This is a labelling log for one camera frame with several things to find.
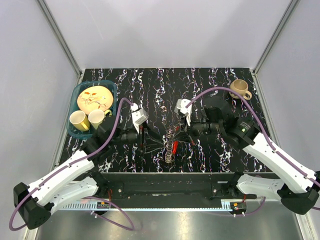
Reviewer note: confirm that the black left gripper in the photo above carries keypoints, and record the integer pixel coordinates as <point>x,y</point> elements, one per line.
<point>143,139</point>

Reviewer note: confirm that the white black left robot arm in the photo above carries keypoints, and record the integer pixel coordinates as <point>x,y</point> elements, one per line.
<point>74,179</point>

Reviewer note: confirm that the cream floral plate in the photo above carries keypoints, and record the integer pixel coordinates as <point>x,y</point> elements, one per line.
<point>95,97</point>

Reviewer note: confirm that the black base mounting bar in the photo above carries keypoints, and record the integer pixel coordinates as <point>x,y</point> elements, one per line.
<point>169,190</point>

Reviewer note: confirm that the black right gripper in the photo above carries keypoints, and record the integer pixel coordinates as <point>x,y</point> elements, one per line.
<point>182,135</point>

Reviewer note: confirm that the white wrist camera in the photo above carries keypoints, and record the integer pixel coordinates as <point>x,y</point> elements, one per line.
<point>139,116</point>
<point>183,107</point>

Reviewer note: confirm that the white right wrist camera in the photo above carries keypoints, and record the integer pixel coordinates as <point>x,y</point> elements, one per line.
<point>183,107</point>

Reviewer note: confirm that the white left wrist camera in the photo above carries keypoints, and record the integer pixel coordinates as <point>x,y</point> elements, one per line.
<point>139,116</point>

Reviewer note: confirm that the yellow mug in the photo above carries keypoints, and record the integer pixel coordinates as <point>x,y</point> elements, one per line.
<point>97,116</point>
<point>80,121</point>

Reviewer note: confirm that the teal plastic bin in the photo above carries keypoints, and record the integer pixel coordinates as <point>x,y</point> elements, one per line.
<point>82,86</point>

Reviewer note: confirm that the beige ceramic cup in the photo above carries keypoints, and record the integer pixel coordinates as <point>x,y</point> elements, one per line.
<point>242,88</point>

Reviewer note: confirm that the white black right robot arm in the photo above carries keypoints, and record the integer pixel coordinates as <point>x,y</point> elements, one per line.
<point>297,187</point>

